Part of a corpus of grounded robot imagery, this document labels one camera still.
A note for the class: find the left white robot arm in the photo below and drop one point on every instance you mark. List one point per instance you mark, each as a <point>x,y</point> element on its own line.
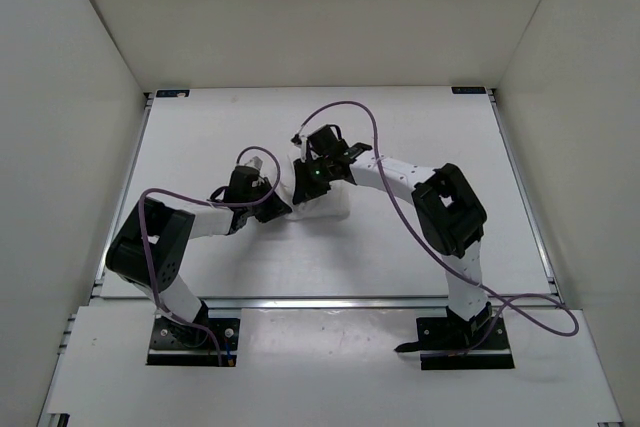
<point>149,248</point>

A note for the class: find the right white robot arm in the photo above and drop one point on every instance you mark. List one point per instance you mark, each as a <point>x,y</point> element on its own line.
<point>450,215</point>

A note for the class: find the blue corner label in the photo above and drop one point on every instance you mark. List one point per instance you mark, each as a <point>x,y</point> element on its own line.
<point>468,90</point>
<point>172,93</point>

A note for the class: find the right blue corner label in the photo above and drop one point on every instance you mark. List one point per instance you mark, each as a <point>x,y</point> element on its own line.
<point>468,90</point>

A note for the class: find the white pleated skirt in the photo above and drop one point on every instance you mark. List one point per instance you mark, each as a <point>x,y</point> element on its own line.
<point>333,205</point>

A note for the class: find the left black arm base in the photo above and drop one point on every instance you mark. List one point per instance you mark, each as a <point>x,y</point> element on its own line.
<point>172,344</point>

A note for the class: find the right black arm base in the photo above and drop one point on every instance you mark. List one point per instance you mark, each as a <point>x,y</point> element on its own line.
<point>444,344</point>

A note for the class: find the aluminium front rail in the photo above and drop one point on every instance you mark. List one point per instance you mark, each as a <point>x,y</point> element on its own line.
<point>331,303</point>

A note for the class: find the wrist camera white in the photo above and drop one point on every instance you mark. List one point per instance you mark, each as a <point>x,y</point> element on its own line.
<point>255,163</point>
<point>300,149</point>

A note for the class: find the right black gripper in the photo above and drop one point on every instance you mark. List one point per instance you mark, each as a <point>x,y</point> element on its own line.
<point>303,189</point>

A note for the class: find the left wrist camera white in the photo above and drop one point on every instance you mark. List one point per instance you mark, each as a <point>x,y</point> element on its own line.
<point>255,163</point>

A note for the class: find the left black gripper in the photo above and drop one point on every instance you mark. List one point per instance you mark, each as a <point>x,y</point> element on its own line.
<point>276,209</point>

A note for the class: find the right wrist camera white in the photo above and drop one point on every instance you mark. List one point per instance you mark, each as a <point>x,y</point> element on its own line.
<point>300,149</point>

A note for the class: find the left blue corner label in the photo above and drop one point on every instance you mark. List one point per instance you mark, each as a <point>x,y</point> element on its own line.
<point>172,93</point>

